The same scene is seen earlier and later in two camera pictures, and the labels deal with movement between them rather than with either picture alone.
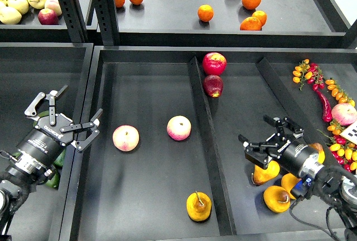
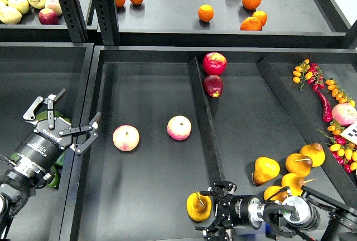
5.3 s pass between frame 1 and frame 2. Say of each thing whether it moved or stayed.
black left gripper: stayed
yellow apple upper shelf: stayed
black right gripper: moved
